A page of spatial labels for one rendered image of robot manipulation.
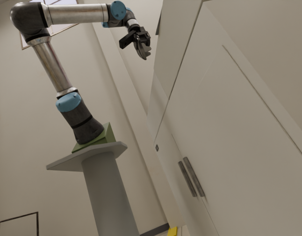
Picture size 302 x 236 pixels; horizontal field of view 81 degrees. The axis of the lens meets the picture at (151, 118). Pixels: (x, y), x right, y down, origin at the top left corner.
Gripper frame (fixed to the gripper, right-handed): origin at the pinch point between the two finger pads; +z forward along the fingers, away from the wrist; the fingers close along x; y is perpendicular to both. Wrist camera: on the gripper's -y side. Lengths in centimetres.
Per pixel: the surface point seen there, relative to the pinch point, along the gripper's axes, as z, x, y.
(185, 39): 33, -41, -4
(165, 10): 21.4, -40.0, -3.9
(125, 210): 63, 16, -31
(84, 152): 36, 6, -40
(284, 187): 67, -42, -4
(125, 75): -144, 200, 28
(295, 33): 46, -50, 8
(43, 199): 4, 271, -170
